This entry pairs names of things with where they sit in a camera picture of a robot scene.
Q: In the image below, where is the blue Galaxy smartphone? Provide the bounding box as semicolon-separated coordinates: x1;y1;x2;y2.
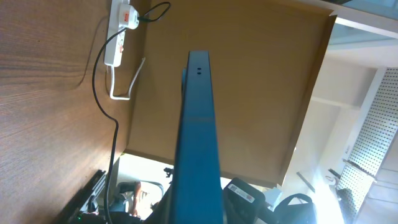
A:
168;50;224;224

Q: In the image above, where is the black USB charging cable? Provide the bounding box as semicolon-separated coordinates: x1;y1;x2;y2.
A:
91;1;172;224

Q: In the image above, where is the white USB charger plug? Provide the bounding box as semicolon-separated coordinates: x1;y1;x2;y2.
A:
118;4;139;30

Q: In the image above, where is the white power strip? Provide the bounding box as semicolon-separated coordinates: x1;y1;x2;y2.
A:
104;0;130;67

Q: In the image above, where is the seated person in background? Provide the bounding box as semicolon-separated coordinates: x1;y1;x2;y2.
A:
108;180;162;218

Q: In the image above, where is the perforated white metal panel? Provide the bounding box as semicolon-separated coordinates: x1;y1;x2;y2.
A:
336;68;397;223

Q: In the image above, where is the white power strip cord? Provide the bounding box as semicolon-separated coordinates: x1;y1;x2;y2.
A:
108;57;146;101

